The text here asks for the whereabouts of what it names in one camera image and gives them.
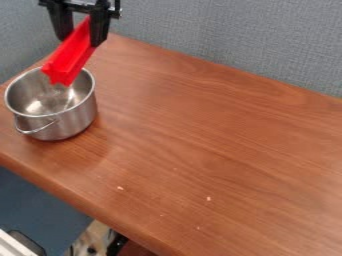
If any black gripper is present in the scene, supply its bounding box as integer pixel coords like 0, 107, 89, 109
39, 0, 121, 47

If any red plastic block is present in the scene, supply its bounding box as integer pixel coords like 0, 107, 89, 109
41, 17, 95, 86

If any stainless steel pot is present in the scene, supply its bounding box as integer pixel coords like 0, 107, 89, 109
4, 67, 97, 141

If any black and white floor object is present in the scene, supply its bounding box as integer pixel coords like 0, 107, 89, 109
0, 229, 47, 256

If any beige clutter under table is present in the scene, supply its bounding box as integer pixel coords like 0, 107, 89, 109
64, 219, 131, 256

